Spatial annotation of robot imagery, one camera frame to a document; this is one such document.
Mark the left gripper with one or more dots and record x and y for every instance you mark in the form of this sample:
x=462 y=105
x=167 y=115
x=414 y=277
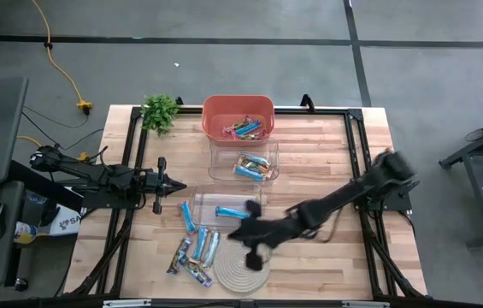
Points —
x=160 y=184

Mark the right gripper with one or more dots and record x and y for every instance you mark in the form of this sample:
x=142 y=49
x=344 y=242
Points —
x=262 y=235

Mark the blue granola bar orange end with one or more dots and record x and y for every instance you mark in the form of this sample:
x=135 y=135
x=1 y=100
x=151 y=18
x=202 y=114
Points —
x=247 y=173

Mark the brown orange granola bar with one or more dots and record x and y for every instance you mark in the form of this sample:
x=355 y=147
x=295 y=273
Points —
x=262 y=170

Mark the red green granola bar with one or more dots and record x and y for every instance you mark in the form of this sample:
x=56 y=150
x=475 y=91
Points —
x=256 y=136

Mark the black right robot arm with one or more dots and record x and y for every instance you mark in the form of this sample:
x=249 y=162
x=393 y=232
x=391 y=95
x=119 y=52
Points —
x=343 y=197

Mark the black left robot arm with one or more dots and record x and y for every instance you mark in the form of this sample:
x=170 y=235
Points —
x=96 y=173

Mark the silver blue granola bar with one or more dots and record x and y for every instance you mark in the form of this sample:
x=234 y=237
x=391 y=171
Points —
x=211 y=250

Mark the dark blue green granola bar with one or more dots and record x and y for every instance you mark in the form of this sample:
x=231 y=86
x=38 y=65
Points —
x=179 y=256
x=196 y=271

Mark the clear plastic bin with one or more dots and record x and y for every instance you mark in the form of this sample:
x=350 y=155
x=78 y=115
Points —
x=207 y=201
x=219 y=162

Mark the green potted plant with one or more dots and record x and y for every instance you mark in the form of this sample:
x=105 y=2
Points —
x=160 y=113

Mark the orange plastic bin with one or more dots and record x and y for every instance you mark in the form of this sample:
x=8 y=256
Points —
x=224 y=104

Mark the white printed bag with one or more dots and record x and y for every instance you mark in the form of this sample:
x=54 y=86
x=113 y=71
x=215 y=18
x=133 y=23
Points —
x=68 y=222

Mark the white yellow bottle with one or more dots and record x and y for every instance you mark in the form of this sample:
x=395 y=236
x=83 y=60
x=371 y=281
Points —
x=25 y=233

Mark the black neighbouring table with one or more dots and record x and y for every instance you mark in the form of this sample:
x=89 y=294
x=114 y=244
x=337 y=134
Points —
x=480 y=192

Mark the black frame clamp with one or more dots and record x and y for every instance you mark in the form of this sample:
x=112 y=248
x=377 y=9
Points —
x=307 y=102
x=179 y=101

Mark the silver bracket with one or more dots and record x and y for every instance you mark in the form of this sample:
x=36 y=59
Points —
x=365 y=304
x=125 y=303

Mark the black aluminium table frame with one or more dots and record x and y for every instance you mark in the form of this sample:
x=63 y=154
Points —
x=326 y=110

